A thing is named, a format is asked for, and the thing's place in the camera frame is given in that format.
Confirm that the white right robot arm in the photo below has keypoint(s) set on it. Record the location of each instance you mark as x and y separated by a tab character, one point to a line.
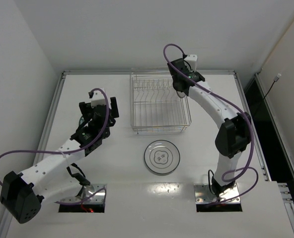
233	135

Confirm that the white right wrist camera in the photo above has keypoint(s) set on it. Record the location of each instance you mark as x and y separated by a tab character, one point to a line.
192	61

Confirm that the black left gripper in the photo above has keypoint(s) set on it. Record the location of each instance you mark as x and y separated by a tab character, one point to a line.
110	110

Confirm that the green rimmed plate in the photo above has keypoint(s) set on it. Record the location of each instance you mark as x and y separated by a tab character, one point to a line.
82	121

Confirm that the white plate with black rim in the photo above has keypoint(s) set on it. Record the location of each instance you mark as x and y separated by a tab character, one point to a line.
161	157

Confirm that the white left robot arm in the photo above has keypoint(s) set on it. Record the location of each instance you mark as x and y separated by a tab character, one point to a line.
23	194

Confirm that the orange sunburst pattern plate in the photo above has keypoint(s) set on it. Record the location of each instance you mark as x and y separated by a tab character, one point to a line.
180	94

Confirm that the metal base plate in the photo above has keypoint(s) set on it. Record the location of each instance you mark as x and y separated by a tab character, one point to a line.
95	194
203	196

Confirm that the metal wire dish rack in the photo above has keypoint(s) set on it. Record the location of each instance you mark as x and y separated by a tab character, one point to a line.
155	105

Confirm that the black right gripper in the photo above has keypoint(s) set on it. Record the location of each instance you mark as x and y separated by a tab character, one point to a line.
177	68

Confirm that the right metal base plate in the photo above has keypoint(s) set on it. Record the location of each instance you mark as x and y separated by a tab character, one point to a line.
203	196

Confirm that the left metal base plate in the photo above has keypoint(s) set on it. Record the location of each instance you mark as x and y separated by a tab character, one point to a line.
95	194

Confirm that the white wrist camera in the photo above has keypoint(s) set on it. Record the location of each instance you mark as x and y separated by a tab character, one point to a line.
97	97
192	61

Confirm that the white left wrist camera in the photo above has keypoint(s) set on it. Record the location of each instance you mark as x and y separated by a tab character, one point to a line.
97	97

